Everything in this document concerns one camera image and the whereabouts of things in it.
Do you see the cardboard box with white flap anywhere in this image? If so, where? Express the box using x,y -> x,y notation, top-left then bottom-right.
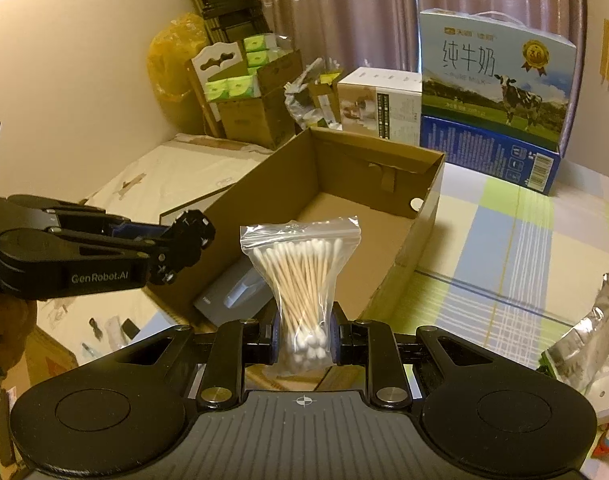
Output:
187,35 -> 305,152

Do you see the purple curtain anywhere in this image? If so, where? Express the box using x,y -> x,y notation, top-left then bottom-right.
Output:
244,0 -> 585,77

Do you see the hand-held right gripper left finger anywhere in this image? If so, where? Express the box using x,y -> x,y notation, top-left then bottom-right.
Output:
92,312 -> 281,411

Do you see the flat white carton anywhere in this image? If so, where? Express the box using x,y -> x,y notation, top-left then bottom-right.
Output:
34,132 -> 275,361

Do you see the small white packet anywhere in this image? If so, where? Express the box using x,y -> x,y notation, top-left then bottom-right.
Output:
104,316 -> 124,350

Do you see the black folding rack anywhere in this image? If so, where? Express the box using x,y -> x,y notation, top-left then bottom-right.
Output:
184,0 -> 270,47

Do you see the blue milk carton box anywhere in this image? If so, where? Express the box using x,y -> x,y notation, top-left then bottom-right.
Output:
417,7 -> 575,196

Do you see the plaid bed sheet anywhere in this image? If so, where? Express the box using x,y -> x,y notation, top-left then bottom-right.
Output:
362,160 -> 609,463

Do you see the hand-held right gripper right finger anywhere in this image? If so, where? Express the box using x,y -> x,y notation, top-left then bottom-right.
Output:
332,302 -> 525,409

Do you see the person's left hand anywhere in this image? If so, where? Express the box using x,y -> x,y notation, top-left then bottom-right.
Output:
0,292 -> 38,361

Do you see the crumpled clear plastic bag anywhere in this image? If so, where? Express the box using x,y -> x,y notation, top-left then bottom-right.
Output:
284,57 -> 346,131

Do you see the silver foil pouch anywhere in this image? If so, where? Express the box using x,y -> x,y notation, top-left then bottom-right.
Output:
537,274 -> 609,396

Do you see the yellow plastic bag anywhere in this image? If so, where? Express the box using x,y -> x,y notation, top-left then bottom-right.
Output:
148,12 -> 220,136

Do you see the clear bag of cotton swabs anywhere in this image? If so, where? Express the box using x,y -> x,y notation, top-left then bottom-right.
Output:
239,216 -> 360,376

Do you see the grey flat box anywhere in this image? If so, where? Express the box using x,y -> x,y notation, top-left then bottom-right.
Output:
193,255 -> 275,328

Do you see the small brown cardboard box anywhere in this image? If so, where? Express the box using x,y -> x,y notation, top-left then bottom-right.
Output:
307,79 -> 342,128

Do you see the white product box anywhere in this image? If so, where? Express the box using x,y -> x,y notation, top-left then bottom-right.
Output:
337,66 -> 423,148

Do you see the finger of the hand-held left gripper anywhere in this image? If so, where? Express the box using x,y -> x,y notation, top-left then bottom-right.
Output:
134,209 -> 216,287
7,194 -> 168,242

